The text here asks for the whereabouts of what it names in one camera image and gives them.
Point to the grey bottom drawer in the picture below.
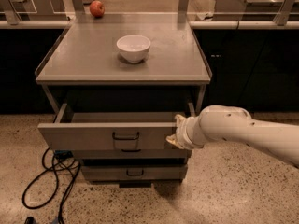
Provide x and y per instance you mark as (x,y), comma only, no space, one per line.
(126,173)

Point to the blue power adapter box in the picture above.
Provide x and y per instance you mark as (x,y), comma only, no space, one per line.
(63,154)

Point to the white ceramic bowl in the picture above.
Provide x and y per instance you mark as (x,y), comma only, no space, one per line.
(134,48)

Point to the white counter rail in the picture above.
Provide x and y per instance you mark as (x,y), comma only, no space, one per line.
(202,25)

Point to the grey metal drawer cabinet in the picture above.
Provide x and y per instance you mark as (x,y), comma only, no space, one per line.
(87,72)

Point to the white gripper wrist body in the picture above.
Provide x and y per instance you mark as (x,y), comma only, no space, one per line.
(186,132)

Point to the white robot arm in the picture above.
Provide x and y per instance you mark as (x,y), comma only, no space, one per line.
(217,123)

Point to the grey top drawer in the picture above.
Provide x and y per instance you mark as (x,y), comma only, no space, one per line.
(127,131)

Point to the red apple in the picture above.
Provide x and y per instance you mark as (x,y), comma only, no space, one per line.
(97,9)

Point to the black shoe tip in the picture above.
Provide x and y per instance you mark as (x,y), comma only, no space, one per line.
(30,220)

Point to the steel background table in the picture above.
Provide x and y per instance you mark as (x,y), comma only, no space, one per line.
(246,10)

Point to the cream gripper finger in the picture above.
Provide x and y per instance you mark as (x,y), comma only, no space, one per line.
(179,119)
(172,139)

